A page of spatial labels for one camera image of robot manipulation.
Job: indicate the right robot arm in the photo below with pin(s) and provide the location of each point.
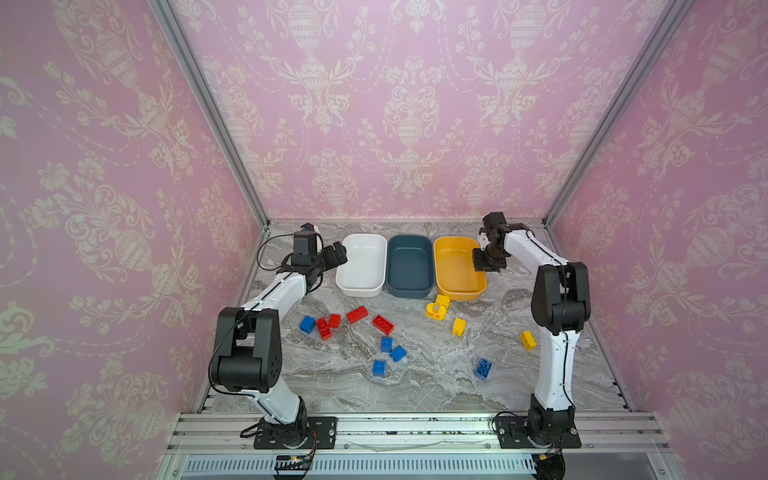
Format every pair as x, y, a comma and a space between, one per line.
560, 306

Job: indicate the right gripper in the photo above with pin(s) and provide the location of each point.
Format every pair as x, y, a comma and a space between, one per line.
485, 258

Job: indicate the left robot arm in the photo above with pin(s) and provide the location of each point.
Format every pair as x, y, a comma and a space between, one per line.
247, 353

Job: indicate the yellow plastic bin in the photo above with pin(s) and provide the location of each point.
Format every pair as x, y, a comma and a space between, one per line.
456, 276

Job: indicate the long red lego brick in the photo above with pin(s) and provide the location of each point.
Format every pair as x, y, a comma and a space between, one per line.
357, 315

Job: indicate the yellow rounded lego 120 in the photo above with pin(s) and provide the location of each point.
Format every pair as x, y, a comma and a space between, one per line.
436, 311

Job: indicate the yellow lego brick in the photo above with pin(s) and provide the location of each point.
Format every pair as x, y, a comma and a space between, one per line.
459, 327
528, 341

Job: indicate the blue sloped lego brick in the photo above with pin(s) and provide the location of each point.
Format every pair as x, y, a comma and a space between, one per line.
398, 353

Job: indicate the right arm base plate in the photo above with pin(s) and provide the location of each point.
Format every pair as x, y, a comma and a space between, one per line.
515, 432

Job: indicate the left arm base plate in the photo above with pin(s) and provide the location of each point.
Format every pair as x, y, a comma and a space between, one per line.
311, 433

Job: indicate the yellow lego cube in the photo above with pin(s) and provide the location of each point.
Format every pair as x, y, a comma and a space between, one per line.
443, 300

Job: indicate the dark teal plastic bin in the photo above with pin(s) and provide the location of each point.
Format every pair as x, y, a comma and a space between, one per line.
410, 266

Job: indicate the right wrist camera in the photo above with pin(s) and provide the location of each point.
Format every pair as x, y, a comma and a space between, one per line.
493, 231

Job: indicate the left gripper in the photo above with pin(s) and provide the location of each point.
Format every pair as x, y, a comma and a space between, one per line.
339, 254

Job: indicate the small red lego brick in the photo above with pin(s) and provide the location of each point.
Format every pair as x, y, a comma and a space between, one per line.
335, 320

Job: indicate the white plastic bin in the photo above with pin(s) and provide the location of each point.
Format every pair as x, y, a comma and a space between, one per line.
363, 275

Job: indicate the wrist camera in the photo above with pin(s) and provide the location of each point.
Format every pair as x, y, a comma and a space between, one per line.
307, 241
493, 231

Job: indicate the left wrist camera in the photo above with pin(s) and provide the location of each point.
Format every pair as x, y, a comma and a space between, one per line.
307, 241

